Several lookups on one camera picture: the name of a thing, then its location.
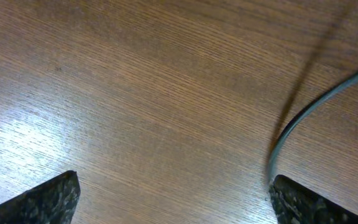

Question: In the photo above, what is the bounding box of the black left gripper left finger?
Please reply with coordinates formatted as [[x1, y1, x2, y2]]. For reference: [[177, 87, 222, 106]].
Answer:
[[0, 170, 81, 224]]

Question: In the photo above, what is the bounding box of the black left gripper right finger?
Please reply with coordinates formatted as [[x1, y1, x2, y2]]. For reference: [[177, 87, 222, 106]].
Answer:
[[268, 175, 358, 224]]

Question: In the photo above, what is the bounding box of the black cable bundle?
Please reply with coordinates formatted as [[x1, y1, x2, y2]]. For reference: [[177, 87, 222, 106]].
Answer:
[[266, 62, 358, 184]]

